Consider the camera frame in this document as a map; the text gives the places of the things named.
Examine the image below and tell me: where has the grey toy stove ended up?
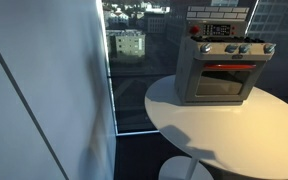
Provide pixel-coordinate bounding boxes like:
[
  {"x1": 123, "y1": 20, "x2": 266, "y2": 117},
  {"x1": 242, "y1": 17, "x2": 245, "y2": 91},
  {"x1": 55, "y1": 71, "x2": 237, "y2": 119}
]
[{"x1": 173, "y1": 4, "x2": 278, "y2": 107}]

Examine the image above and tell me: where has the black stove burner grate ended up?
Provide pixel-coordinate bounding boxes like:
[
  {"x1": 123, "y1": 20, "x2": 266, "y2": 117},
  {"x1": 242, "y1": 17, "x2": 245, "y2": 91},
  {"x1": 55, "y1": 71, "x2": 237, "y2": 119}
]
[{"x1": 190, "y1": 34, "x2": 266, "y2": 45}]

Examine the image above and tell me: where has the black stove button panel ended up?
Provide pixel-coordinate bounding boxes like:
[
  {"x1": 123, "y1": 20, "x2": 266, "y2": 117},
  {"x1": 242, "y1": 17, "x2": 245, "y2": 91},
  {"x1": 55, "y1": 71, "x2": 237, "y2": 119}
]
[{"x1": 202, "y1": 23, "x2": 232, "y2": 37}]

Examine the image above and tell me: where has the red oven door handle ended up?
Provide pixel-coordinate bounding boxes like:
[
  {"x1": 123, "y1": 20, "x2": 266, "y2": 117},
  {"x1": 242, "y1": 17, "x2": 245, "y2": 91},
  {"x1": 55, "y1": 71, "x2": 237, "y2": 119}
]
[{"x1": 203, "y1": 63, "x2": 258, "y2": 71}]

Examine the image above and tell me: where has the grey oven door with window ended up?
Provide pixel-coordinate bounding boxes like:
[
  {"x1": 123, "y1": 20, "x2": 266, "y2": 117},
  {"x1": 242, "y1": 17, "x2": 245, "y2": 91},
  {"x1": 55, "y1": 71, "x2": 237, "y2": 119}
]
[{"x1": 191, "y1": 59, "x2": 267, "y2": 103}]

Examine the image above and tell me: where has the white table pedestal base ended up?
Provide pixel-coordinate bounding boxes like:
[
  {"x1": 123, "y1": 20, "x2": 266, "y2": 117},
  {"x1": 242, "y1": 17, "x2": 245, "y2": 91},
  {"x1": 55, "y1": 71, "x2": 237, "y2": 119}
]
[{"x1": 158, "y1": 155, "x2": 216, "y2": 180}]

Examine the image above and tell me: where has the red knob on back panel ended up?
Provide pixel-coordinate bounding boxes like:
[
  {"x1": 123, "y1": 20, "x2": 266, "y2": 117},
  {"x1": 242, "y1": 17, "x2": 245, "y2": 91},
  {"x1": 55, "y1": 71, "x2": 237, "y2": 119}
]
[{"x1": 188, "y1": 24, "x2": 201, "y2": 36}]

